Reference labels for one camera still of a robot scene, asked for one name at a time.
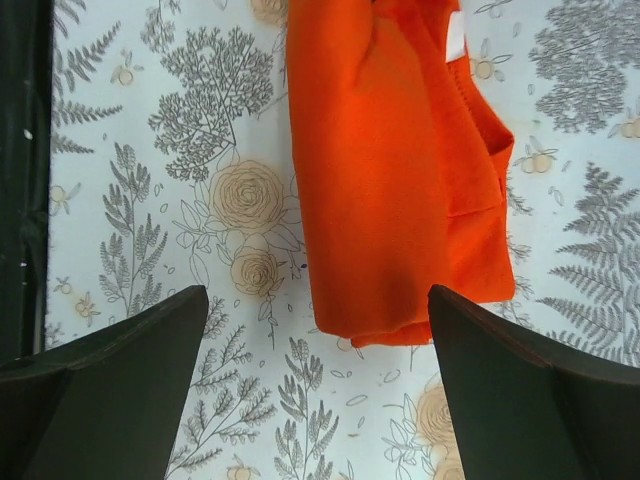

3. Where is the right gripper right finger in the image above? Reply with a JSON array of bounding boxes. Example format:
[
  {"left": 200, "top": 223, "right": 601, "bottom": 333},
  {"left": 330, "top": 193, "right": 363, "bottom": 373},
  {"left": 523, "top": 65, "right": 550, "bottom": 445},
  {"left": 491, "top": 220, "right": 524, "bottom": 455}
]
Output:
[{"left": 428, "top": 285, "right": 639, "bottom": 480}]

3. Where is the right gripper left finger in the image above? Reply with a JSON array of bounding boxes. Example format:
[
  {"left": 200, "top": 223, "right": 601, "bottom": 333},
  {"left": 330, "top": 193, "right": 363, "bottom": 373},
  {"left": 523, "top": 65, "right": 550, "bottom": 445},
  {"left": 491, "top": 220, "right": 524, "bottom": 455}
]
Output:
[{"left": 1, "top": 286, "right": 208, "bottom": 479}]

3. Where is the orange t shirt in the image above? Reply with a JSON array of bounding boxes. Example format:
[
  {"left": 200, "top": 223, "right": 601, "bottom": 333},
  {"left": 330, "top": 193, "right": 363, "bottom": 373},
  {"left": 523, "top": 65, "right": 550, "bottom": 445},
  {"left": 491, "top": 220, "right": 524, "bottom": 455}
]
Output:
[{"left": 286, "top": 1, "right": 515, "bottom": 348}]

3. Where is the floral table mat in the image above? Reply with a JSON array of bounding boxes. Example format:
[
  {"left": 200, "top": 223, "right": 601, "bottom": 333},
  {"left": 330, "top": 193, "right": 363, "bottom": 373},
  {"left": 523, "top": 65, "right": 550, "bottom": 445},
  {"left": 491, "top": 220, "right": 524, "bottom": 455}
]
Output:
[{"left": 45, "top": 1, "right": 639, "bottom": 479}]

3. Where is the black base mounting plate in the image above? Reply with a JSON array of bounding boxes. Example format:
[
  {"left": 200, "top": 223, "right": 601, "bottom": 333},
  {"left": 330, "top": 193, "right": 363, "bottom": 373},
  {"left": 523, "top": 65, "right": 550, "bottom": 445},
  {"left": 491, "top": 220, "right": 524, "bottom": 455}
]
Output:
[{"left": 1, "top": 1, "right": 54, "bottom": 362}]

